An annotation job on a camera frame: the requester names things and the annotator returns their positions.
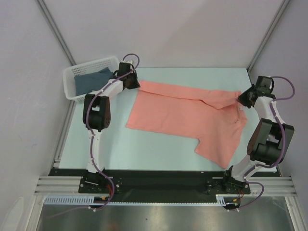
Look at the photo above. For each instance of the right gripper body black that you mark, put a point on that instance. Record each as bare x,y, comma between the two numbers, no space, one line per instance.
244,99

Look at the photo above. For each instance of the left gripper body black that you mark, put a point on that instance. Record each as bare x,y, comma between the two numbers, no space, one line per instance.
132,83

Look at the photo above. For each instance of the salmon pink t shirt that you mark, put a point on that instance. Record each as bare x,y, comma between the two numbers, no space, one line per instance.
213,117

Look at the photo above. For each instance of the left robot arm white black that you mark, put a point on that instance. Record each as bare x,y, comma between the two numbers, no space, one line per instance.
97,118

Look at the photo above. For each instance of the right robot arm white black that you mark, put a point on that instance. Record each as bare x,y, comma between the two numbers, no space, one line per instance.
267,146

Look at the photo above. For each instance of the white plastic basket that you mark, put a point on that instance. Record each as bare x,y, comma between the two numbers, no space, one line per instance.
85,68

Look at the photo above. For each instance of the blue grey t shirt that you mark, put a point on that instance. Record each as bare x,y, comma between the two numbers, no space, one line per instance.
87,83

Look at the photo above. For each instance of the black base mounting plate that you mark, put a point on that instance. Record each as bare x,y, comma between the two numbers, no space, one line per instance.
136,186

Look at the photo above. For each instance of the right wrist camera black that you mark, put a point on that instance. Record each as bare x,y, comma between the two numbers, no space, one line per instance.
264,84

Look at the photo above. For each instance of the left corner aluminium post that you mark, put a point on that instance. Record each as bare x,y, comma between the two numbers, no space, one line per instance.
55,30

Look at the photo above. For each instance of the corner aluminium post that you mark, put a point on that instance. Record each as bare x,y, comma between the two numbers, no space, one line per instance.
55,30
274,23

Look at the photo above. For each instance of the right corner aluminium post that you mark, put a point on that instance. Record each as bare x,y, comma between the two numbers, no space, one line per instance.
274,23

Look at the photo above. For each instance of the aluminium frame rail front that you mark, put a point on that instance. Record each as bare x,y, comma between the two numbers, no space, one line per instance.
57,185

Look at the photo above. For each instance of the white slotted cable duct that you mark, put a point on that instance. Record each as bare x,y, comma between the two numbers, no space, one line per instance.
75,200

